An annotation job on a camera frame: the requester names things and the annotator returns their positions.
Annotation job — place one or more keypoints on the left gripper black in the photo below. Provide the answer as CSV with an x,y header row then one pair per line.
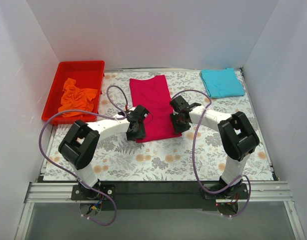
x,y
136,132

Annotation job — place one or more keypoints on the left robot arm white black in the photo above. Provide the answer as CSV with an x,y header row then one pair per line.
x,y
80,143

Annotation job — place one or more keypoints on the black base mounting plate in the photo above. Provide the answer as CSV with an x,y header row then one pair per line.
x,y
167,195

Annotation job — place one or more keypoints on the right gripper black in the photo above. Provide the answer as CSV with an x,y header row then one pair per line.
x,y
179,123

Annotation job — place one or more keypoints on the red plastic bin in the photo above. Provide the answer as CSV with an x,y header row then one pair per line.
x,y
88,74

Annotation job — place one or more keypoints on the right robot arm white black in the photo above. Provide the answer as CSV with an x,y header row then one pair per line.
x,y
238,138

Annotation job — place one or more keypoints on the folded cyan t shirt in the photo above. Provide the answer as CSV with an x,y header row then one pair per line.
x,y
221,83

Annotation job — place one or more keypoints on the floral patterned table mat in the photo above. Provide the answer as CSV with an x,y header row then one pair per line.
x,y
117,159

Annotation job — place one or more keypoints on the aluminium frame rail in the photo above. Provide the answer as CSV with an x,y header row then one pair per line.
x,y
61,192

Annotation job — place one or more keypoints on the magenta t shirt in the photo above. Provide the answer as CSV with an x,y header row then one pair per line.
x,y
154,95

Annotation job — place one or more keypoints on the orange t shirt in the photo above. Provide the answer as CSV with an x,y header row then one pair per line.
x,y
75,98

